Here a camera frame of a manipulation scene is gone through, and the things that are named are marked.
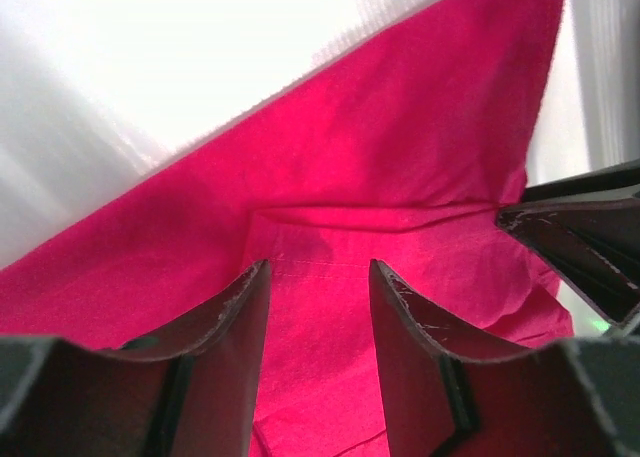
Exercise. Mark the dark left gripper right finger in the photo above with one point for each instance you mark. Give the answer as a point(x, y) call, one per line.
point(447, 387)

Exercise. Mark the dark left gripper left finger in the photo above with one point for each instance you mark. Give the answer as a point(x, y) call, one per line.
point(207, 402)

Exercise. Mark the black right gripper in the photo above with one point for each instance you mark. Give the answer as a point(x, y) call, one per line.
point(586, 228)

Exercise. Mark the red t shirt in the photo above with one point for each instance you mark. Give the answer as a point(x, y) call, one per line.
point(402, 151)

